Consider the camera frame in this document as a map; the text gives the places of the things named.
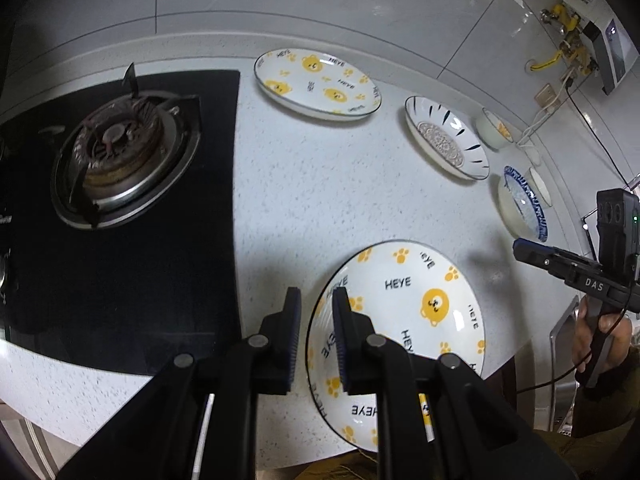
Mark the person's right forearm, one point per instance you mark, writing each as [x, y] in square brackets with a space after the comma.
[620, 390]

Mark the large bear print plate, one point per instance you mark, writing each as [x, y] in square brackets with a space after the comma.
[430, 305]

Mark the stainless steel sink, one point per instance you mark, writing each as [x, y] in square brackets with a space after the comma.
[562, 350]

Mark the beige wall socket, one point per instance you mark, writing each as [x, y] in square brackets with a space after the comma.
[546, 95]

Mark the white water heater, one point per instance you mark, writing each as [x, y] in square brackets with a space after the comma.
[617, 45]

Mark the orange flower white bowl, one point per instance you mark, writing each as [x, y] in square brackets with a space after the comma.
[487, 132]

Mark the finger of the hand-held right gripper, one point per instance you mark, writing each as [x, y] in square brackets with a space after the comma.
[532, 252]

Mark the blue rimmed white bowl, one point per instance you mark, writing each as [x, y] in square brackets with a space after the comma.
[515, 210]

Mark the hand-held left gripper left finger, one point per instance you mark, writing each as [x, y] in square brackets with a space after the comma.
[293, 340]

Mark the yellow gas valve assembly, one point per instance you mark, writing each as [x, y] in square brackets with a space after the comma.
[567, 17]

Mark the oval bear print plate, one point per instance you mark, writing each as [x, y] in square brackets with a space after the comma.
[320, 85]

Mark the black glass gas stove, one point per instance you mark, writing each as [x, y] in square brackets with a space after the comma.
[150, 260]

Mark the wall socket with plugs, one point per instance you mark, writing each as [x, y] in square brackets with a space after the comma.
[569, 81]

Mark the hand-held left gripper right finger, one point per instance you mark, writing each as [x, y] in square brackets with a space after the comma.
[341, 340]

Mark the person's right hand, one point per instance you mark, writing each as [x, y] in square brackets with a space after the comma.
[580, 340]

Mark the black pan support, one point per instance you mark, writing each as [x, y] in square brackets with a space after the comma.
[131, 80]

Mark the small white dish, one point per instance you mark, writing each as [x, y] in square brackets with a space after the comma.
[540, 185]

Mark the black striped patterned plate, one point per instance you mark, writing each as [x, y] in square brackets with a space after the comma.
[440, 140]

